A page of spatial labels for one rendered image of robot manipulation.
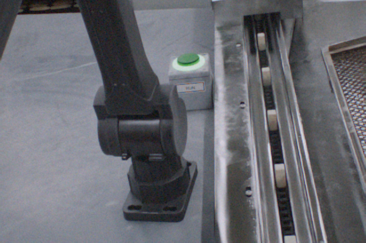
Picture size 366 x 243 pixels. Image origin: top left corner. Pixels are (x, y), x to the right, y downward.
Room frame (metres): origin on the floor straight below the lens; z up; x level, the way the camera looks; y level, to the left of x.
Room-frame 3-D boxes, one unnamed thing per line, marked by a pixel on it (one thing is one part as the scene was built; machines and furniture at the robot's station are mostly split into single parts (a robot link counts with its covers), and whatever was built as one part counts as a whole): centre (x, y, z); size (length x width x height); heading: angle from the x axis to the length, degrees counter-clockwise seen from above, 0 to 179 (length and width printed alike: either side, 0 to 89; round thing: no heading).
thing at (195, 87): (1.00, -0.02, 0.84); 0.08 x 0.08 x 0.11; 83
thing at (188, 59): (1.00, -0.02, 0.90); 0.04 x 0.04 x 0.02
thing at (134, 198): (0.75, 0.05, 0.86); 0.12 x 0.09 x 0.08; 163
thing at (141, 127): (0.73, 0.05, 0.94); 0.09 x 0.05 x 0.10; 164
